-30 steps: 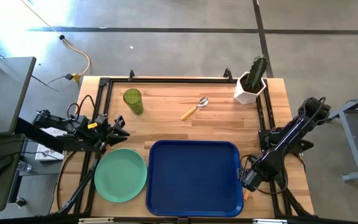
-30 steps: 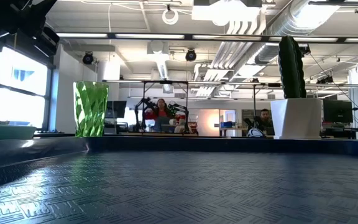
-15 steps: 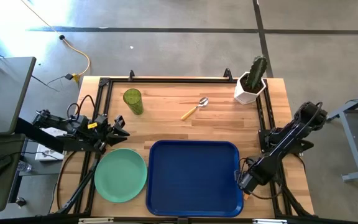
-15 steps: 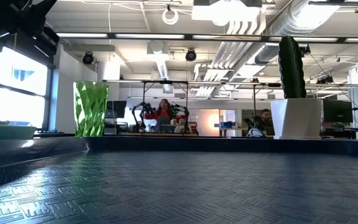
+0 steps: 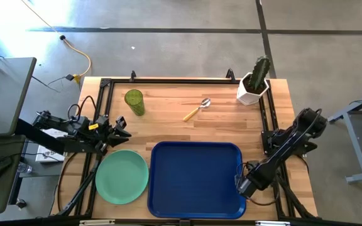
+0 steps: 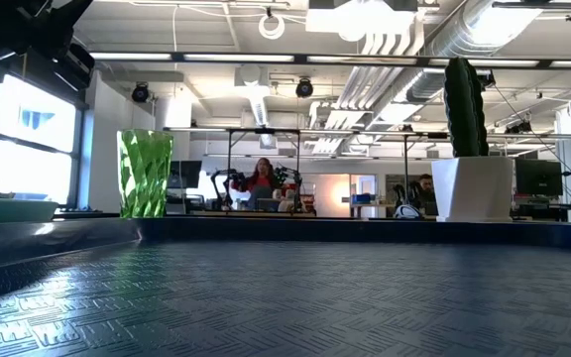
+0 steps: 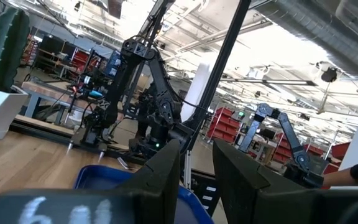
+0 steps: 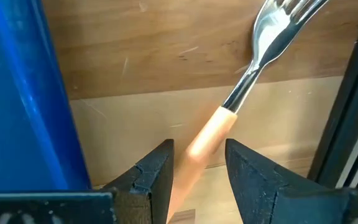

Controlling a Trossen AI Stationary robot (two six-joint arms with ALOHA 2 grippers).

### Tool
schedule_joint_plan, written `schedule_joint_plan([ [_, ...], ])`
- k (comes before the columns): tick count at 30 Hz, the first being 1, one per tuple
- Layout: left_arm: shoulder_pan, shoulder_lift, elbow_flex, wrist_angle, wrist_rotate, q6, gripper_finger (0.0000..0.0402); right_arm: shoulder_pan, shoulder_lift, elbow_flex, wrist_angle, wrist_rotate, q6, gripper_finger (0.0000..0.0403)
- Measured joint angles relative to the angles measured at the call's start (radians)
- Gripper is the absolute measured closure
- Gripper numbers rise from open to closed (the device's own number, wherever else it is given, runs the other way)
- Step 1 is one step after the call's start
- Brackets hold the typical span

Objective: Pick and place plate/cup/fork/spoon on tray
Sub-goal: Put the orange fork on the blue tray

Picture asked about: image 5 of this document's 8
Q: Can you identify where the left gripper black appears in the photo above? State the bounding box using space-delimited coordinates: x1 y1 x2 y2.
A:
96 115 133 149

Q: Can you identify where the green faceted plastic cup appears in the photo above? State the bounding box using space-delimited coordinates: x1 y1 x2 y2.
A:
124 89 146 117

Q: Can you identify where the mint green plate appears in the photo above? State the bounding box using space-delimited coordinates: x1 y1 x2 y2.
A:
95 149 150 205

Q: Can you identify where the yellow-handled metal spoon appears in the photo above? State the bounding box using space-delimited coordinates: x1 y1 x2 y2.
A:
182 97 212 122

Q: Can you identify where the blue plastic tray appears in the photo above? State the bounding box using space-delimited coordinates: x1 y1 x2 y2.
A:
147 141 247 220

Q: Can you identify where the white cardboard box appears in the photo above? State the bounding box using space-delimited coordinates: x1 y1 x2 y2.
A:
35 127 69 163

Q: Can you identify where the white hexagonal plant pot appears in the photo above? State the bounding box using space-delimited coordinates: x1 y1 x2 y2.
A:
236 72 270 106

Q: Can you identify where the clear water bottle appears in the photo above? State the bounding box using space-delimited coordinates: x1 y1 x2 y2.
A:
17 162 33 175

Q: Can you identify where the green cactus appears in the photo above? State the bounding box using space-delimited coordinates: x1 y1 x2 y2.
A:
248 55 272 92

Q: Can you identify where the grey desk top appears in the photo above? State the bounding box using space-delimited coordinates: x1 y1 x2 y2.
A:
0 57 38 137

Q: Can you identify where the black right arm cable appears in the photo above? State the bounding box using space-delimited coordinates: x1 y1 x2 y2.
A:
236 160 280 207

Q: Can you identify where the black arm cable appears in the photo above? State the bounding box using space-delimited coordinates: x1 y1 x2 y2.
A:
67 95 97 124
236 160 280 207

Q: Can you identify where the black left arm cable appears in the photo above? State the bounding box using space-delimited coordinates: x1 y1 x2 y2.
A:
67 95 97 124

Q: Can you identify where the black aluminium table frame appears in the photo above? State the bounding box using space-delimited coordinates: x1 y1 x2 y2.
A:
50 68 319 220

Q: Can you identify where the yellow extension cable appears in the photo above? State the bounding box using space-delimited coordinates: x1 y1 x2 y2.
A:
20 0 92 84

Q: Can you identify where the grey metal table leg frame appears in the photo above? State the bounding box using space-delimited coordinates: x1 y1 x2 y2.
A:
327 86 362 185

